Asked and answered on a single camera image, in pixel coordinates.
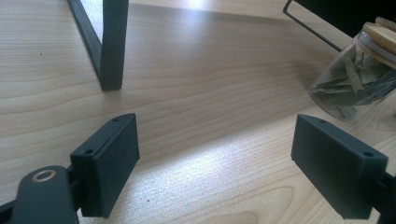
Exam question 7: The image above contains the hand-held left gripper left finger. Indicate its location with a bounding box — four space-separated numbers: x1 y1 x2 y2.
69 112 141 219

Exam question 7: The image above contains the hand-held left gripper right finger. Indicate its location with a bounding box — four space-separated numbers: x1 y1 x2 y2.
290 113 389 220

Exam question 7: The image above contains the glass jar with wooden lid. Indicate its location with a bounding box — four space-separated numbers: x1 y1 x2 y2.
308 21 396 122

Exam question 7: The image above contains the black metal shelf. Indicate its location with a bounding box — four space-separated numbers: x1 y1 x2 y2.
66 0 396 92

